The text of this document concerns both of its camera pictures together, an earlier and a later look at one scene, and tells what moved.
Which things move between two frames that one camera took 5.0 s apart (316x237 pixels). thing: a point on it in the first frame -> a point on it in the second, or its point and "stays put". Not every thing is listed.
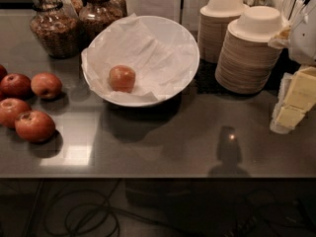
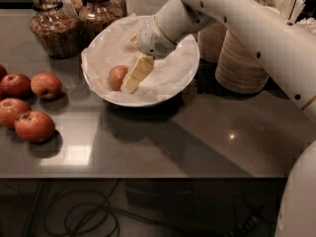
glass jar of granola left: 55,20 stays put
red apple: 122,78 stays put
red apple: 35,126 stays put
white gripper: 305,39 -> 152,39
